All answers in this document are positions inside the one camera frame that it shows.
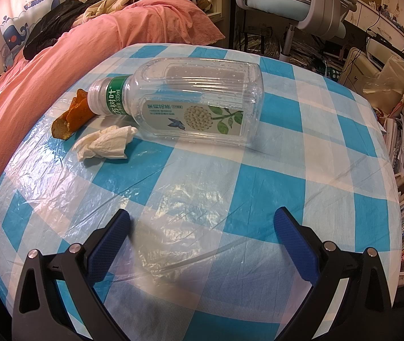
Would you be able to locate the blue checked plastic tablecloth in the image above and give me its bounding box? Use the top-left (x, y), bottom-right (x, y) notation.
top-left (0, 43), bottom-right (402, 341)

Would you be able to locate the orange peel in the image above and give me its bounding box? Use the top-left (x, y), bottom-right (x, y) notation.
top-left (52, 89), bottom-right (94, 140)

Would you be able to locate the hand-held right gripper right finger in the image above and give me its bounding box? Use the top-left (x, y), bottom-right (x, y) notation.
top-left (274, 206), bottom-right (393, 341)

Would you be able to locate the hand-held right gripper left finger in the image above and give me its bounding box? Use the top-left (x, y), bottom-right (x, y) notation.
top-left (12, 209), bottom-right (131, 341)

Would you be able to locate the small crumpled white tissue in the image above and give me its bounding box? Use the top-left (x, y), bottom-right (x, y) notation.
top-left (72, 125), bottom-right (139, 160)

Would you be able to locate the clear plastic bag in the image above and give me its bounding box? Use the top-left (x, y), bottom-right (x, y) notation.
top-left (362, 55), bottom-right (404, 96)

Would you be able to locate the pile of papers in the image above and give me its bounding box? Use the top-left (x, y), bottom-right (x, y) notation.
top-left (376, 107), bottom-right (404, 178)

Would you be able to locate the stack of newspapers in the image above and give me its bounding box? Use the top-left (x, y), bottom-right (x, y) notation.
top-left (238, 30), bottom-right (331, 68)

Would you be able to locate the black jacket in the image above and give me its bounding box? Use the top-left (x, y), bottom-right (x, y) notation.
top-left (22, 0), bottom-right (98, 61)

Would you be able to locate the grey office chair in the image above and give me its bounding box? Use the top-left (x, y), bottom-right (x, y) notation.
top-left (236, 0), bottom-right (357, 61)

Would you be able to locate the cream cabinet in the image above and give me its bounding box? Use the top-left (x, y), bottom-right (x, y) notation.
top-left (337, 46), bottom-right (380, 86)

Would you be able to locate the beige cloth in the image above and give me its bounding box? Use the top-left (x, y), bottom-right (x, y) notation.
top-left (83, 0), bottom-right (160, 22)

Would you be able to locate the white desk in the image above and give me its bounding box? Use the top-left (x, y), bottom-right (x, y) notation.
top-left (344, 0), bottom-right (404, 65)

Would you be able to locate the whale print wall covering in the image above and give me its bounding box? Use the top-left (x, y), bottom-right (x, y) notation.
top-left (0, 0), bottom-right (82, 68)

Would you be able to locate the clear plastic bottle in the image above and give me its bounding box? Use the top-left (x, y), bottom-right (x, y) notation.
top-left (87, 57), bottom-right (264, 148)

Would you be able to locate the pink blanket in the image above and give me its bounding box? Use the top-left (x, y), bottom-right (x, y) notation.
top-left (0, 0), bottom-right (226, 271)

